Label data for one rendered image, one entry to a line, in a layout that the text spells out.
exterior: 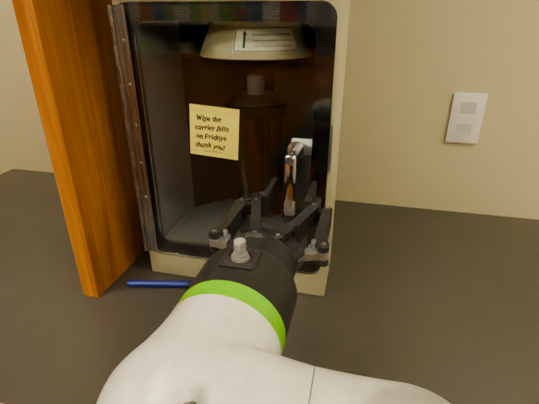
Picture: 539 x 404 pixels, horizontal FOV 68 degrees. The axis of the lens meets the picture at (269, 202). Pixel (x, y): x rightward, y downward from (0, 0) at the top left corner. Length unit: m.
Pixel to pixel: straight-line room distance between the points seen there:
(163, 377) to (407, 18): 0.88
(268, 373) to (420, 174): 0.86
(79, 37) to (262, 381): 0.55
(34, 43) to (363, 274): 0.62
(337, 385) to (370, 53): 0.83
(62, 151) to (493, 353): 0.67
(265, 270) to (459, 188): 0.81
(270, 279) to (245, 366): 0.10
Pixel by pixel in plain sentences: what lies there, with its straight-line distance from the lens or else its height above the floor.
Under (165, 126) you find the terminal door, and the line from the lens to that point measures 0.63.
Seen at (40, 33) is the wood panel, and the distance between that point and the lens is 0.62.
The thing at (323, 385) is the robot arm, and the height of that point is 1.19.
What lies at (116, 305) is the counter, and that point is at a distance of 0.73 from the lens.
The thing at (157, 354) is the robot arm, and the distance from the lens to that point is 0.25.
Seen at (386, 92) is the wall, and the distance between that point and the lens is 1.00.
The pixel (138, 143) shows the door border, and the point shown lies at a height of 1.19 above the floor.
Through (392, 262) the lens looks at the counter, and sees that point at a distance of 0.82.
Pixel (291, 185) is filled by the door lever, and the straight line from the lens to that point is 0.54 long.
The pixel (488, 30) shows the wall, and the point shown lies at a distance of 1.01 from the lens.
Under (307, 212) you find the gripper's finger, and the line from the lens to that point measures 0.49.
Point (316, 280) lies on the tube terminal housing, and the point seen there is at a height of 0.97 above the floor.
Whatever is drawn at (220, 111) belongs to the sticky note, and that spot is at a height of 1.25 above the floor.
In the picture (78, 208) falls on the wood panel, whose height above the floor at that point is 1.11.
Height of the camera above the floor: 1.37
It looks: 25 degrees down
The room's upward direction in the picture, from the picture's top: straight up
